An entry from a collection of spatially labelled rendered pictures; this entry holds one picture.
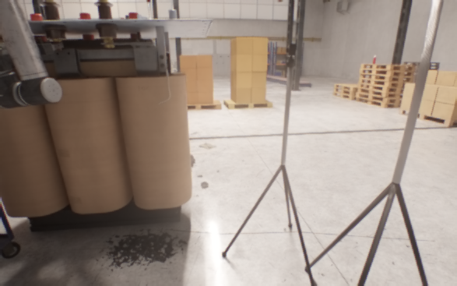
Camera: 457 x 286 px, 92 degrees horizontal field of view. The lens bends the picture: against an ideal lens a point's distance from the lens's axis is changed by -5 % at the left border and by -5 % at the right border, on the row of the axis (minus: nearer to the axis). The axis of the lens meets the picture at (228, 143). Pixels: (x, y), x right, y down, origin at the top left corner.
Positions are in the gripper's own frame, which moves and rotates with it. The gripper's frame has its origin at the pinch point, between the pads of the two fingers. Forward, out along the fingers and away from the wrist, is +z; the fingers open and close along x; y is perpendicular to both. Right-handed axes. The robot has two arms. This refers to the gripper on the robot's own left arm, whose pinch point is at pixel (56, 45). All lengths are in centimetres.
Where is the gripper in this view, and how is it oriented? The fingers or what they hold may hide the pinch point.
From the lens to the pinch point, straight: 159.0
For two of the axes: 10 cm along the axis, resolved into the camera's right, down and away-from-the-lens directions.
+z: 2.1, -5.1, 8.4
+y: -0.5, -8.6, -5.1
